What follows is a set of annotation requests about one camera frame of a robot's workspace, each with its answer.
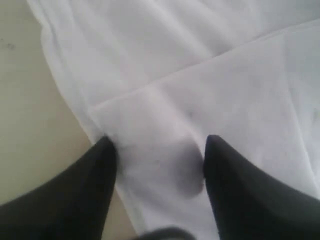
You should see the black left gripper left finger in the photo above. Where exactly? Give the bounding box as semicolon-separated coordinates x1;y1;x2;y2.
0;136;117;240

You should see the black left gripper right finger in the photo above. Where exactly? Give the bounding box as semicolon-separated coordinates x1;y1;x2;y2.
203;135;320;240

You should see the white t-shirt with red logo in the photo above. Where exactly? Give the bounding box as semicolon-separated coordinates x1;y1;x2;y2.
28;0;320;240

